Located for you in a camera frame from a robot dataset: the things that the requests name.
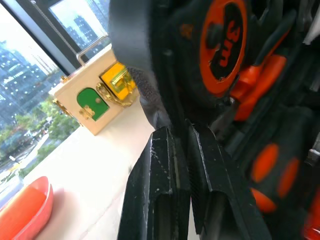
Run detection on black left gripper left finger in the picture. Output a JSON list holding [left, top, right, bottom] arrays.
[[116, 125, 193, 240]]

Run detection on orange black tape measure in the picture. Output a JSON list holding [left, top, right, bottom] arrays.
[[199, 0, 249, 99]]

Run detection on wooden latch box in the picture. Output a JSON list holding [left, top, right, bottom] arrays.
[[48, 34, 141, 137]]

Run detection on claw hammer black orange handle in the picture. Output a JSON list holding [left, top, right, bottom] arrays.
[[239, 139, 312, 219]]

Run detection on orange red bowl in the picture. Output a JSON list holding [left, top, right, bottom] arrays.
[[0, 175, 55, 240]]

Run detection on dark window frame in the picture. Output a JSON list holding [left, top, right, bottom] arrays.
[[1, 0, 90, 76]]

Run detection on beaded blind chain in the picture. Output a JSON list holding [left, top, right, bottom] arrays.
[[29, 0, 79, 55]]

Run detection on black plastic tool case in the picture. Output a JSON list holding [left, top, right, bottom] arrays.
[[108, 0, 320, 240]]

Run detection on orange handled pliers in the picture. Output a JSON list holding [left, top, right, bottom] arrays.
[[229, 53, 288, 123]]

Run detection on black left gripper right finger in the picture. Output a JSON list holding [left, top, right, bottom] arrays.
[[186, 119, 273, 240]]

